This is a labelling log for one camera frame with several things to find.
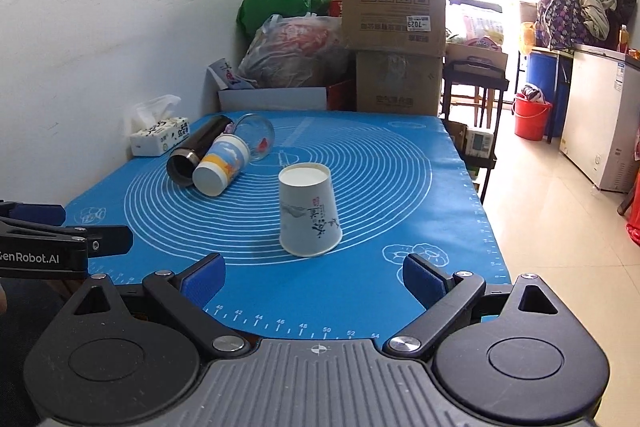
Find floral fabric bag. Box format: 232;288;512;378
535;0;588;52

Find white tissue box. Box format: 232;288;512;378
124;94;191;156

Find red plastic object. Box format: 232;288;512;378
625;204;640;249

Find white chest freezer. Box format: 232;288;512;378
559;43;640;194

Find blue barrel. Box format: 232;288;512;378
527;49;571;110

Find white electronic device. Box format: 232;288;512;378
465;128;494;156

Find white and red flat box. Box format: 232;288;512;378
217;79;357;114

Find clear glass cup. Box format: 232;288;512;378
231;113;276;164

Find black metal rack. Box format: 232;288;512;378
440;59;510;202

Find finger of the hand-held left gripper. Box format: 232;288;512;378
0;201;67;228
0;216;134;259

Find flat cardboard box with handle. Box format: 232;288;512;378
445;42;508;70

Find blue and white paper cup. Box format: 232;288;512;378
192;133;251;198

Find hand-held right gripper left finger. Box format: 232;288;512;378
62;253;252;360

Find black thermos cup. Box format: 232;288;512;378
166;116;233;188

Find red bucket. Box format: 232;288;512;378
512;84;553;141

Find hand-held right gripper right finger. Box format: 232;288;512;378
382;253;563;360

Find blue silicone mat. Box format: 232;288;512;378
64;111;512;343

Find clear plastic bag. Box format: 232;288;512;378
237;13;351;88

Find small cardboard box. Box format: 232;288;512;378
356;49;445;116

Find small printed paper box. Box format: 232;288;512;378
207;58;256;92

